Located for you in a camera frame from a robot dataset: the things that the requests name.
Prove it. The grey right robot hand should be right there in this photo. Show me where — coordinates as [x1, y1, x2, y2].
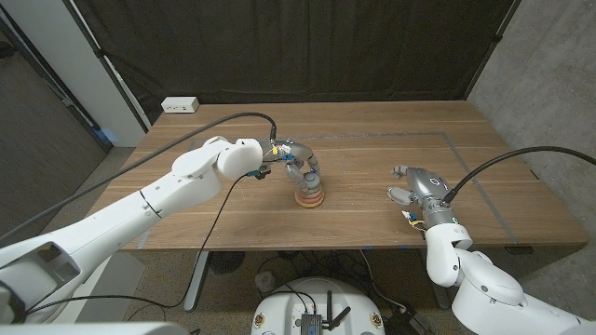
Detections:
[387, 165, 460, 229]

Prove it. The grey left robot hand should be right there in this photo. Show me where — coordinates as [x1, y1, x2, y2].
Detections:
[255, 138, 322, 184]

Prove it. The grey toy ring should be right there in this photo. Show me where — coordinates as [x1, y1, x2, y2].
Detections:
[300, 172, 322, 193]

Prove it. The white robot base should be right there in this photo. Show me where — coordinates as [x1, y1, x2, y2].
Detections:
[250, 276, 386, 335]

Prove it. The black backdrop curtain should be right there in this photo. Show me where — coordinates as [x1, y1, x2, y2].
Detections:
[72, 0, 522, 126]

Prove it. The grey table leg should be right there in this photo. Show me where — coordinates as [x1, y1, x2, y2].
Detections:
[430, 281, 452, 311]

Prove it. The white power strip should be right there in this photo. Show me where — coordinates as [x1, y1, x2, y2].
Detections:
[160, 96, 200, 114]

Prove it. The black round floor object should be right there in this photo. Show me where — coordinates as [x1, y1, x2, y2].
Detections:
[208, 250, 247, 275]

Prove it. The grey round floor object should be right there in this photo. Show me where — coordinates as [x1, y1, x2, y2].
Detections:
[254, 271, 278, 294]

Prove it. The black power adapter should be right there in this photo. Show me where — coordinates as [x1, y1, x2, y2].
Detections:
[384, 306, 432, 335]

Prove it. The black backdrop stand pole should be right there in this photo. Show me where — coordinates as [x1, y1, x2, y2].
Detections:
[464, 0, 522, 100]
[62, 0, 151, 132]

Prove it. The white table leg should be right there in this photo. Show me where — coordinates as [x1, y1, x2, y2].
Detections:
[183, 250, 210, 313]

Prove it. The white robot torso edge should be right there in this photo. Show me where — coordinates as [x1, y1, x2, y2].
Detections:
[0, 321, 190, 335]

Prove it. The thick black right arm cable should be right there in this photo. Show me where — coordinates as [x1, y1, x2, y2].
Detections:
[441, 146, 596, 205]

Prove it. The thin black left wrist cable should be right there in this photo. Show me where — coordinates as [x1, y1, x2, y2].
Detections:
[22, 174, 248, 317]

